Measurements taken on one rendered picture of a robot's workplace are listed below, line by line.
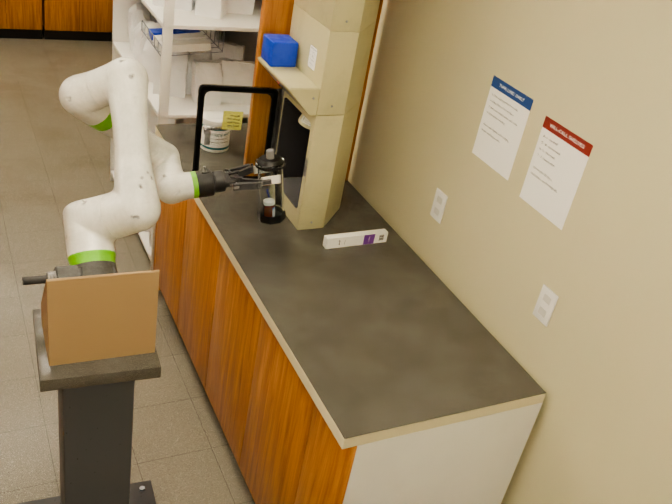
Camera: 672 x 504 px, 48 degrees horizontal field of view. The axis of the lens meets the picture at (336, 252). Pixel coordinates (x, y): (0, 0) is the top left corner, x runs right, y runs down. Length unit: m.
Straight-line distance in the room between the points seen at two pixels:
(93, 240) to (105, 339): 0.27
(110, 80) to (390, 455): 1.33
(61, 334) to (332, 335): 0.81
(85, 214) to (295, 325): 0.73
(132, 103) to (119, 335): 0.65
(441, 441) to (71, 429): 1.08
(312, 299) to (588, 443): 0.97
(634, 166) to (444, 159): 0.86
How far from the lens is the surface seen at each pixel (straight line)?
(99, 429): 2.43
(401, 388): 2.28
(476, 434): 2.39
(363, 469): 2.22
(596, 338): 2.31
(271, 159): 2.68
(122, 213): 2.12
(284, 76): 2.75
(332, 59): 2.67
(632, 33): 2.18
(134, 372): 2.21
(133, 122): 2.23
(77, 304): 2.11
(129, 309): 2.15
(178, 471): 3.21
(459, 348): 2.50
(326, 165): 2.83
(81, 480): 2.57
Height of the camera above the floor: 2.39
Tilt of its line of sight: 31 degrees down
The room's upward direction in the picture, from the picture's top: 11 degrees clockwise
